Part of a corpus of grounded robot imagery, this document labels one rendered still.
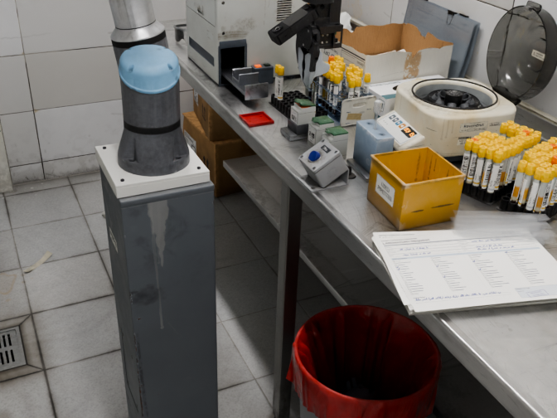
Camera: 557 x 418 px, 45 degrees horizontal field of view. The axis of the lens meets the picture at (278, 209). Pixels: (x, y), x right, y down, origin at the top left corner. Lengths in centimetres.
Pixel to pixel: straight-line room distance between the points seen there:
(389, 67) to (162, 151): 71
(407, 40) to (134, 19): 93
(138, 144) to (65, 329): 118
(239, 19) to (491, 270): 104
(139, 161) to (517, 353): 79
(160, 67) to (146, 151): 17
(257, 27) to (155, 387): 100
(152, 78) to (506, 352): 79
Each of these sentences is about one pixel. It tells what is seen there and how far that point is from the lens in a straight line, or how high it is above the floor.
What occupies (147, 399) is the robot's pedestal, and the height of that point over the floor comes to 32.
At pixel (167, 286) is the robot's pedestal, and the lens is 150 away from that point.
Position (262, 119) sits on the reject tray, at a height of 88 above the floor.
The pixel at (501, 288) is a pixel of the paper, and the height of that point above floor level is 89.
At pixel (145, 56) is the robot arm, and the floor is 113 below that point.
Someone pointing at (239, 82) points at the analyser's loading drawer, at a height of 92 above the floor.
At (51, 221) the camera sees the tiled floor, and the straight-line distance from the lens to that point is 304.
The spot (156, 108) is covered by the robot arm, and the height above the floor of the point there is 104.
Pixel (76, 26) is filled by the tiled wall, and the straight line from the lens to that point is 316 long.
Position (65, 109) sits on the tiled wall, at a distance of 326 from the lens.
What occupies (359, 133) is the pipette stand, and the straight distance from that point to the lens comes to 147.
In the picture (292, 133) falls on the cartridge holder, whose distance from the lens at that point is 160.
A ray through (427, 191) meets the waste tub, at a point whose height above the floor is 95.
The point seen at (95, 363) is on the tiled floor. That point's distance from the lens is 229.
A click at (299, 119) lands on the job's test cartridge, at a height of 92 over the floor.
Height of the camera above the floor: 155
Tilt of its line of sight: 31 degrees down
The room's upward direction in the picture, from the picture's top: 2 degrees clockwise
